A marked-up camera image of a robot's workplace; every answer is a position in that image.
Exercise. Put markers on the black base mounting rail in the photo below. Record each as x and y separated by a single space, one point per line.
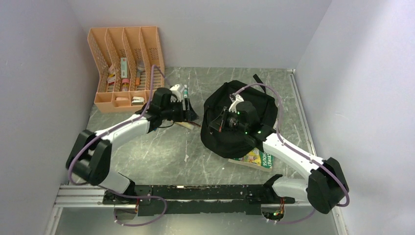
172 199

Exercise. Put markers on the aluminium side rail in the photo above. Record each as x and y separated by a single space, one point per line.
299 104

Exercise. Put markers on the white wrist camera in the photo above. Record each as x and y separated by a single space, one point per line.
235 99
177 93

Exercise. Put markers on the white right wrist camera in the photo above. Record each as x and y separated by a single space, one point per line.
235 99

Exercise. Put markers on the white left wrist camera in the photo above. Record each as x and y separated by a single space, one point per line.
177 93

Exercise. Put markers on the black student backpack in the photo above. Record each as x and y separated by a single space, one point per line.
259 103

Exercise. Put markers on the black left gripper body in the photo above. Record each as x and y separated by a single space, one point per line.
175 111

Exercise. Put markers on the peach plastic desk organizer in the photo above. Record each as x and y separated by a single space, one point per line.
141 46

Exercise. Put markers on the tall white pink box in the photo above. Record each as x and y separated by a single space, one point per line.
123 67

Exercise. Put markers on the green treehouse book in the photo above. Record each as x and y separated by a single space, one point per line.
256 159

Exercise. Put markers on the orange marker in organizer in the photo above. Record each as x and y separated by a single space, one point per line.
137 79

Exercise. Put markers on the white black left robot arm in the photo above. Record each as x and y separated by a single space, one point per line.
90 157

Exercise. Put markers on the white green glue stick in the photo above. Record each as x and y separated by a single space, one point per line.
185 92

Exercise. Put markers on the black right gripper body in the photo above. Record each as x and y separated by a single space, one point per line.
231 120

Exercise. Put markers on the white stapler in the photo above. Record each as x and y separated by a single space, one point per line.
138 100

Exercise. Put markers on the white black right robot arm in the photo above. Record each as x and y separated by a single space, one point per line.
323 183

